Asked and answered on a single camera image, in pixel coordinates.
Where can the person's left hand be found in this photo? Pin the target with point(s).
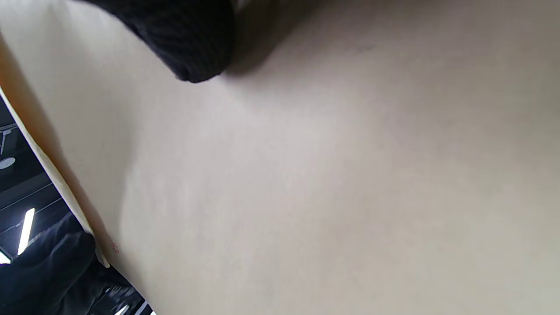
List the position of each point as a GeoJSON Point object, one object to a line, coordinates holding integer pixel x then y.
{"type": "Point", "coordinates": [48, 275]}

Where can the person's right hand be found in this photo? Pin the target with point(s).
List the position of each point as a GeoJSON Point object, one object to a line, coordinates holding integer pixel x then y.
{"type": "Point", "coordinates": [183, 39]}

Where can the brown A4 envelope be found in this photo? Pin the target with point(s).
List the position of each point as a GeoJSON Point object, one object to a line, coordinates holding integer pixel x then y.
{"type": "Point", "coordinates": [328, 175]}

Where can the ceiling strip light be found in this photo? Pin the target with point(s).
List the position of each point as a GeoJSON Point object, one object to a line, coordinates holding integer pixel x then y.
{"type": "Point", "coordinates": [26, 229]}

